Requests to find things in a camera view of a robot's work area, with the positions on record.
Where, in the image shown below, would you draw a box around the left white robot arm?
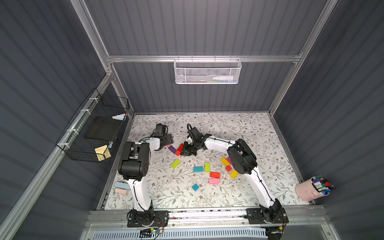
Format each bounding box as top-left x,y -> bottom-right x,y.
118,124 -> 173,214

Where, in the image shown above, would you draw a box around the yellow block upper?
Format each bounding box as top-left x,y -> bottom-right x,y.
221,158 -> 230,167

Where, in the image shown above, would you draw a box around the pink block bottom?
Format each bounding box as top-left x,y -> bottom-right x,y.
209,178 -> 220,185

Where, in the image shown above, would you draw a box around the white bottle in basket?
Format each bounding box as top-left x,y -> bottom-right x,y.
213,76 -> 234,82

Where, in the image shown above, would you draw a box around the black wire basket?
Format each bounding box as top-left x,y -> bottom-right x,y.
56,89 -> 130,163

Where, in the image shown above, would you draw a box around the pink marker cup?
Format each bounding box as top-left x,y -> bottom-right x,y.
295,175 -> 334,202

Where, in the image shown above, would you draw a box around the lime green block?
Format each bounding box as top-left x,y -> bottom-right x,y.
171,159 -> 181,169
204,162 -> 211,173

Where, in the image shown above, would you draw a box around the long red block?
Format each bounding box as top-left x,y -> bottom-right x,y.
177,144 -> 184,154

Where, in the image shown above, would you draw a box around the yellow sticky note pad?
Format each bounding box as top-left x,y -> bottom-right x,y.
95,145 -> 112,162

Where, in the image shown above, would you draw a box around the yellow block lower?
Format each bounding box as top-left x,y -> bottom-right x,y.
230,170 -> 239,179

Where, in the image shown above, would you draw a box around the black pad in basket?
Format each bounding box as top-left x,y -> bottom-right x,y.
85,117 -> 122,141

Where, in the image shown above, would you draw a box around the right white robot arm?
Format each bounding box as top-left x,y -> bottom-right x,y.
181,124 -> 283,223

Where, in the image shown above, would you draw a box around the pastel eraser blocks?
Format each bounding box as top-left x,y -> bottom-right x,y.
114,182 -> 131,195

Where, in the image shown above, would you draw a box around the teal rectangular block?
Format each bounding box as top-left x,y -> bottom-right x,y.
194,167 -> 205,173

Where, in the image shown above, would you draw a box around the red block centre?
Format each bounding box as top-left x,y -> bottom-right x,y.
210,172 -> 221,179

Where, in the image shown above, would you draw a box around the yellow block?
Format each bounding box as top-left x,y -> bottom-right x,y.
221,158 -> 230,167
230,170 -> 239,179

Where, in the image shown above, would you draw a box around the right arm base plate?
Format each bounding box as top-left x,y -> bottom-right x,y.
244,208 -> 289,225

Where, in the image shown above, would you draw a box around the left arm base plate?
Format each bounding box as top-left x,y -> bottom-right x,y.
127,210 -> 170,228

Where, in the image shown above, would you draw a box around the purple block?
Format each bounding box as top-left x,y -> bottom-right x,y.
168,145 -> 178,154

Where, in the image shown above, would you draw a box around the white wire mesh basket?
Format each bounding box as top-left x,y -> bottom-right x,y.
174,57 -> 242,85

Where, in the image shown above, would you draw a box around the small teal cube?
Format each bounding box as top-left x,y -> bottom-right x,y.
192,184 -> 199,192

